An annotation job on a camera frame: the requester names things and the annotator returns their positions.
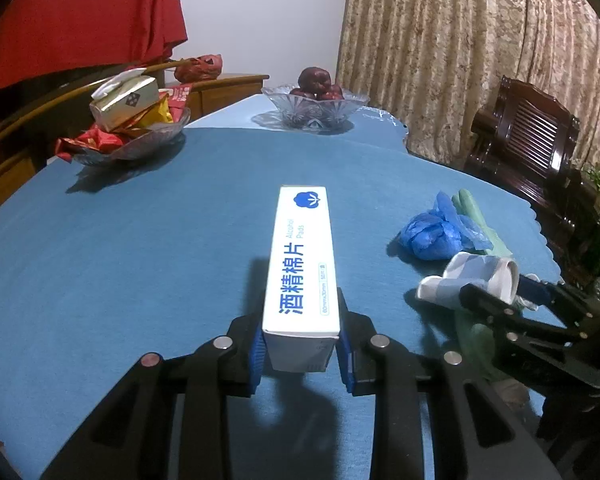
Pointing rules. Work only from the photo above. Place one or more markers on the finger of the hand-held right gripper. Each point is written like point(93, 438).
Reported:
point(530, 287)
point(485, 305)

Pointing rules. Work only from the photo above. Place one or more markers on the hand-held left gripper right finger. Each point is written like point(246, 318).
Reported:
point(344, 365)

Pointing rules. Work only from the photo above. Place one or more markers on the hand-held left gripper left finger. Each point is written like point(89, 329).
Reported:
point(256, 360)

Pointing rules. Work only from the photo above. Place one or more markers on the white paper cup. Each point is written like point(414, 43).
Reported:
point(472, 267)

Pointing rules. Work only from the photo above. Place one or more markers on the white cardboard box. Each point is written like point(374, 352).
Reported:
point(300, 270)

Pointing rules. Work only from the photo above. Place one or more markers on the dark wooden side table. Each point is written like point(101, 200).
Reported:
point(587, 230)

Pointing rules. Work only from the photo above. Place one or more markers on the green rubber glove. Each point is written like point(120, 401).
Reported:
point(467, 202)

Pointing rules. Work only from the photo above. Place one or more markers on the dark wooden armchair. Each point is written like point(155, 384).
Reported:
point(525, 145)

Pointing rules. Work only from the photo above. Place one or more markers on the dark blue tablecloth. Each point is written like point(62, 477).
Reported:
point(130, 260)

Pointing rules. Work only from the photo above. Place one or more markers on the glass snack dish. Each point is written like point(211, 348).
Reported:
point(145, 142)

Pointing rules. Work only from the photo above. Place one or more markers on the glass fruit bowl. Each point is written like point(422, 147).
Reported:
point(305, 112)

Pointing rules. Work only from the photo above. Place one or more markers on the red apple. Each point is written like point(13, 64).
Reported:
point(330, 92)
point(301, 92)
point(314, 78)

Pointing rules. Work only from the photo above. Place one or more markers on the beige patterned curtain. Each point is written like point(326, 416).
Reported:
point(455, 35)

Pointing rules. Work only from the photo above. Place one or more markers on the yellow snack packet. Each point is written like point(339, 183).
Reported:
point(155, 115)

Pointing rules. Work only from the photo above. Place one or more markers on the wooden cabinet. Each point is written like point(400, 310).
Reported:
point(220, 90)

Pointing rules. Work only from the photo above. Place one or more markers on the red candy wrappers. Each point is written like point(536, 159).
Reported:
point(92, 141)

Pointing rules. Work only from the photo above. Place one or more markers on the red snack packet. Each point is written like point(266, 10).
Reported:
point(177, 96)

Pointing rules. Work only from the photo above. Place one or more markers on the gold tissue box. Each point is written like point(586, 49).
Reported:
point(125, 100)

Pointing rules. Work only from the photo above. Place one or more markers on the red plastic bag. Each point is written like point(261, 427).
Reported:
point(197, 67)

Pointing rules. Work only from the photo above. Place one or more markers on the black television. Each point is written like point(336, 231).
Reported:
point(35, 95)

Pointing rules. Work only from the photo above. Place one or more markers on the red cloth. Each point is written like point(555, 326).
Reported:
point(80, 10)

